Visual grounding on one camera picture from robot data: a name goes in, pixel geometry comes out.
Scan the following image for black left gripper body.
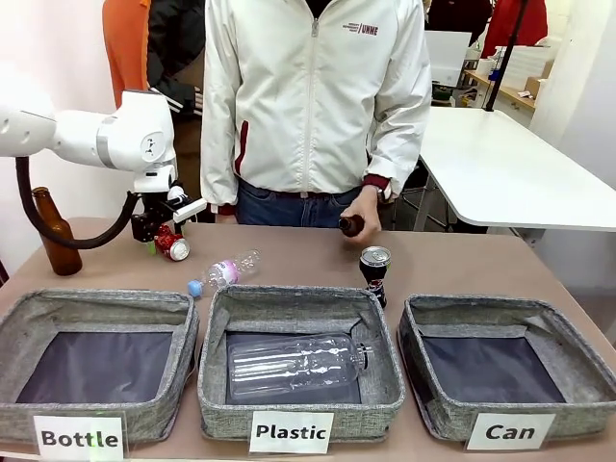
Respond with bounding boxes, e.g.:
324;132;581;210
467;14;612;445
130;191;170;244

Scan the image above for crushed red soda can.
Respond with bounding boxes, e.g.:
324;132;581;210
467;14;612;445
154;224;192;263

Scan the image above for small brown glass bottle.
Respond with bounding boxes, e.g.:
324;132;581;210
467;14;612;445
337;215;367;239

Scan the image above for person's left forearm white sleeve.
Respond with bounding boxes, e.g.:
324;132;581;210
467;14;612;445
361;28;433;199

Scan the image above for person's right forearm white sleeve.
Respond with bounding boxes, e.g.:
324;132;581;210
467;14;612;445
199;38;242;218

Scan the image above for grey fabric basket bottle label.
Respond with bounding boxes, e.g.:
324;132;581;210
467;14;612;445
0;288;200;443

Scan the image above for grey fabric basket plastic label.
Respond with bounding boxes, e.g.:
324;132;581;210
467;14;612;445
196;284;407;443

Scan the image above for black pepsi can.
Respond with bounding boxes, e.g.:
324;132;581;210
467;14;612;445
358;245;393;310

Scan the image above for grey fabric basket can label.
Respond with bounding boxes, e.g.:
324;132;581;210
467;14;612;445
397;294;616;443

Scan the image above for white can label card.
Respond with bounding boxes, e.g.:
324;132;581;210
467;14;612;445
465;412;557;451

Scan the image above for person's left hand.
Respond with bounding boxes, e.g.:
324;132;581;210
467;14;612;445
343;184;387;243

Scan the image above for small pink-label plastic bottle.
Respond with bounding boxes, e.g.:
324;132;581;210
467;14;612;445
187;248;264;301

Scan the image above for tall brown glass bottle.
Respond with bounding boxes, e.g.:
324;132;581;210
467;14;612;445
31;186;85;277

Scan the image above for blue jeans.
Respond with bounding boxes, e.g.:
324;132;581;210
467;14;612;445
234;177;372;229

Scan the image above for person in black jacket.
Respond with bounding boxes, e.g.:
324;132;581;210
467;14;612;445
146;0;207;222

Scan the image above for large clear plastic bottle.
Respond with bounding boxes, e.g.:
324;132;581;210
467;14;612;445
227;332;376;399

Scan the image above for person in orange top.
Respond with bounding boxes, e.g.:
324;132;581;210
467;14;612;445
101;0;153;110

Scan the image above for person torso white jacket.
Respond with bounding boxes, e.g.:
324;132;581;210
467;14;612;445
199;0;433;218

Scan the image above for white bottle label card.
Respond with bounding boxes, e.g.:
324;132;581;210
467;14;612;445
32;415;126;461

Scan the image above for white plastic label card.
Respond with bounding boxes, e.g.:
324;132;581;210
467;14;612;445
248;410;336;455

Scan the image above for white monitor back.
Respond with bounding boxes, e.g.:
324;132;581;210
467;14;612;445
423;30;474;88

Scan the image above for white background table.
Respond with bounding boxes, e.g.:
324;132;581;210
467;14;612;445
412;106;616;242

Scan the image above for wooden shelf desk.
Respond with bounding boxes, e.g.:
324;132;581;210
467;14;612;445
462;68;538;116

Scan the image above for black tripod pole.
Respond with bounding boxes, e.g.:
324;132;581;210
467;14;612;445
483;0;529;113

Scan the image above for stack of white boxes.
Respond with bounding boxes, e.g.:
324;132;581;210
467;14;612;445
494;44;554;93

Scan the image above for person in red top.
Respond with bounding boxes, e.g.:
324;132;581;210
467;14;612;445
480;0;549;60

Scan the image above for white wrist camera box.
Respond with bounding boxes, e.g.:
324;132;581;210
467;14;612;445
166;184;209;223

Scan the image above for black corrugated cable hose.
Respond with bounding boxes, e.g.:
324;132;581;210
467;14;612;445
13;155;141;251

